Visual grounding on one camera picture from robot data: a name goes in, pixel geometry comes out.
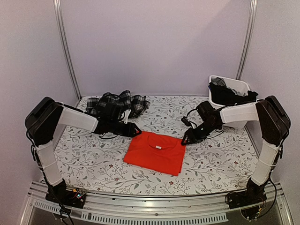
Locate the white plastic laundry bin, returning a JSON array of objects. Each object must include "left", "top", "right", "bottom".
[{"left": 209, "top": 75, "right": 250, "bottom": 128}]

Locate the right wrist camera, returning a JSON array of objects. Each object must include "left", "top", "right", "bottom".
[{"left": 181, "top": 117, "right": 197, "bottom": 128}]

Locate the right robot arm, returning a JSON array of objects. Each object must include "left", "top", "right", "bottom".
[{"left": 181, "top": 95, "right": 291, "bottom": 204}]

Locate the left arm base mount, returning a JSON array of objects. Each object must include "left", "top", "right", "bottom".
[{"left": 45, "top": 180, "right": 86, "bottom": 209}]

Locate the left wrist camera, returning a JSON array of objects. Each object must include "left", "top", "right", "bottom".
[{"left": 122, "top": 109, "right": 131, "bottom": 124}]

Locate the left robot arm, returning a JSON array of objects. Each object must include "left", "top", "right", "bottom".
[{"left": 25, "top": 97, "right": 142, "bottom": 203}]

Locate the red orange garment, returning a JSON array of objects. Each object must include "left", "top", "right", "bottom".
[{"left": 123, "top": 131, "right": 186, "bottom": 176}]

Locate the grey garment in bin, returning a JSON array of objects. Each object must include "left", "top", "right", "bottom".
[{"left": 211, "top": 77, "right": 227, "bottom": 87}]

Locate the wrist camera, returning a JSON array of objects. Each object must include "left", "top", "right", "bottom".
[
  {"left": 122, "top": 109, "right": 131, "bottom": 124},
  {"left": 181, "top": 117, "right": 197, "bottom": 128}
]

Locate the aluminium front rail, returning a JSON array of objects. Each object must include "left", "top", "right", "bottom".
[{"left": 20, "top": 182, "right": 295, "bottom": 225}]

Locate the aluminium frame post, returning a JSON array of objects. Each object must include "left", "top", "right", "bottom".
[
  {"left": 235, "top": 0, "right": 258, "bottom": 80},
  {"left": 53, "top": 0, "right": 82, "bottom": 100}
]

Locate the black garment in bin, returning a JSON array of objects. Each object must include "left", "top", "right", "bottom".
[{"left": 209, "top": 82, "right": 258, "bottom": 106}]

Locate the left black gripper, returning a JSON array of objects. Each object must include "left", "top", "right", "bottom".
[{"left": 109, "top": 120, "right": 142, "bottom": 138}]

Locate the black white plaid skirt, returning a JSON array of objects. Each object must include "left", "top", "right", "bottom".
[{"left": 85, "top": 90, "right": 150, "bottom": 118}]

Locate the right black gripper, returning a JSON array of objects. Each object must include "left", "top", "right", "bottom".
[{"left": 181, "top": 120, "right": 218, "bottom": 145}]

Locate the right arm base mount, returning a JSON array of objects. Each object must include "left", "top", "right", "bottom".
[{"left": 225, "top": 179, "right": 268, "bottom": 209}]

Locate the left aluminium frame post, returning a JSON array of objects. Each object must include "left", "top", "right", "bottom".
[{"left": 53, "top": 0, "right": 82, "bottom": 100}]

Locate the right aluminium frame post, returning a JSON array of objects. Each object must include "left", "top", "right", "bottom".
[{"left": 235, "top": 0, "right": 258, "bottom": 80}]

